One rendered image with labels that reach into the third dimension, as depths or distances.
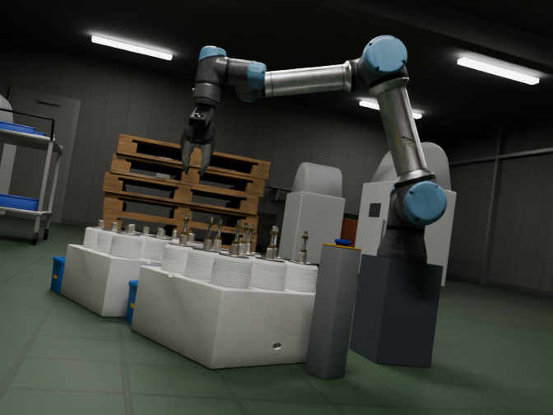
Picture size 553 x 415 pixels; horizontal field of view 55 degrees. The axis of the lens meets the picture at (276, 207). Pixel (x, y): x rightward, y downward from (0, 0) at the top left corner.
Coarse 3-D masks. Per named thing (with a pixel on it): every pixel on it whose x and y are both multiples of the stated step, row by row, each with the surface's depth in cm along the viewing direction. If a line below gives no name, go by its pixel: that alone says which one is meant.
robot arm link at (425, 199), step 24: (384, 48) 146; (360, 72) 157; (384, 72) 145; (384, 96) 149; (384, 120) 150; (408, 120) 148; (408, 144) 147; (408, 168) 147; (408, 192) 145; (432, 192) 144; (408, 216) 146; (432, 216) 144
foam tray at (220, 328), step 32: (160, 288) 139; (192, 288) 128; (224, 288) 121; (256, 288) 132; (160, 320) 136; (192, 320) 126; (224, 320) 120; (256, 320) 126; (288, 320) 133; (192, 352) 125; (224, 352) 121; (256, 352) 127; (288, 352) 134
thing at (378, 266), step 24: (360, 264) 168; (384, 264) 154; (408, 264) 154; (432, 264) 156; (360, 288) 166; (384, 288) 152; (408, 288) 154; (432, 288) 156; (360, 312) 164; (384, 312) 151; (408, 312) 154; (432, 312) 156; (360, 336) 161; (384, 336) 151; (408, 336) 154; (432, 336) 156; (384, 360) 151; (408, 360) 154
